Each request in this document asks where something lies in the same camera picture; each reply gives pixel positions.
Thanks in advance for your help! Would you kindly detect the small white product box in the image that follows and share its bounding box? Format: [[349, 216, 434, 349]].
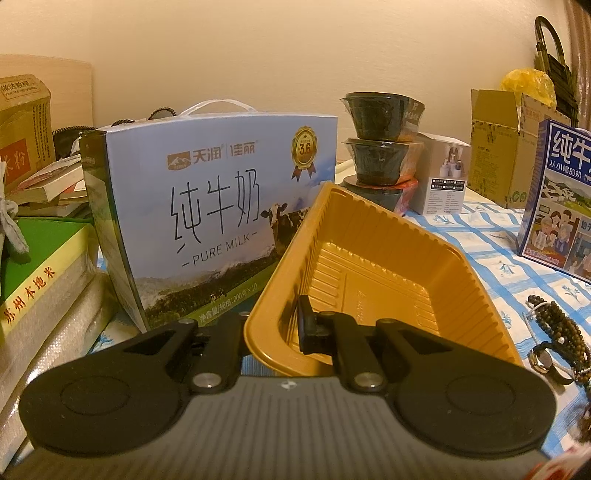
[[410, 131, 472, 217]]

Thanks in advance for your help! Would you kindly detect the dark blue milk carton box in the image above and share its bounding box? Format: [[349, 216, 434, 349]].
[[516, 117, 591, 284]]

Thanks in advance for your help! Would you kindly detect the open brown cardboard box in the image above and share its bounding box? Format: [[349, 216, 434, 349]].
[[470, 88, 571, 211]]

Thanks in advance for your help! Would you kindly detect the black wristwatch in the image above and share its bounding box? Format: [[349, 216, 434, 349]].
[[527, 340, 576, 385]]

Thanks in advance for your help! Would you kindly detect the yellow plastic bag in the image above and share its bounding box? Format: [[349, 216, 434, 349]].
[[501, 67, 557, 110]]

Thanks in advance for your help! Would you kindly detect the yellow plastic tray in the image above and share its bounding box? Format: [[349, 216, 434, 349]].
[[243, 181, 525, 377]]

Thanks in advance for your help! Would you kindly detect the stack of worn books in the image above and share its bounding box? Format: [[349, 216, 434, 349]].
[[9, 154, 91, 220]]

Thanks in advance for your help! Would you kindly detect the black instant food bowl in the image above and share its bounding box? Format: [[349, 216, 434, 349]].
[[342, 177, 419, 217], [340, 91, 426, 142], [342, 137, 426, 186]]

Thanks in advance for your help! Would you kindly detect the brown paper flour sack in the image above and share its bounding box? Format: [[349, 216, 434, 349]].
[[0, 76, 57, 195]]

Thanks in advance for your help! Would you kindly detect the light blue milk carton box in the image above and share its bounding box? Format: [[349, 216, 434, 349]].
[[79, 99, 339, 334]]

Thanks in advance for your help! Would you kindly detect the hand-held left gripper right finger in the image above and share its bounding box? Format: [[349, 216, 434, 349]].
[[298, 294, 462, 394]]

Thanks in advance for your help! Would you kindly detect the brown bead bracelet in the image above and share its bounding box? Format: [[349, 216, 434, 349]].
[[526, 294, 591, 402]]

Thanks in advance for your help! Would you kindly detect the dark metal folding frame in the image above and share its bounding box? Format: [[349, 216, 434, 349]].
[[534, 16, 581, 128]]

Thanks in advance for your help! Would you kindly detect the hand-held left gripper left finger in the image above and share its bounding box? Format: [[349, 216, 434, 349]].
[[134, 311, 250, 394]]

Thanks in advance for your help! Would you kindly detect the grey cloth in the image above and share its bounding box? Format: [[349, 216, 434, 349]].
[[0, 191, 30, 264]]

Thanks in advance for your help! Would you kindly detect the green label rice pack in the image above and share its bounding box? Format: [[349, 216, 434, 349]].
[[0, 215, 100, 345]]

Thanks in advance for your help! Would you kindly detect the white woven rice sack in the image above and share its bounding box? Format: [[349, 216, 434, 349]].
[[0, 272, 122, 456]]

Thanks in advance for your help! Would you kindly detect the blue checked tablecloth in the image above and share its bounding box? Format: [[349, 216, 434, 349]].
[[90, 159, 591, 462]]

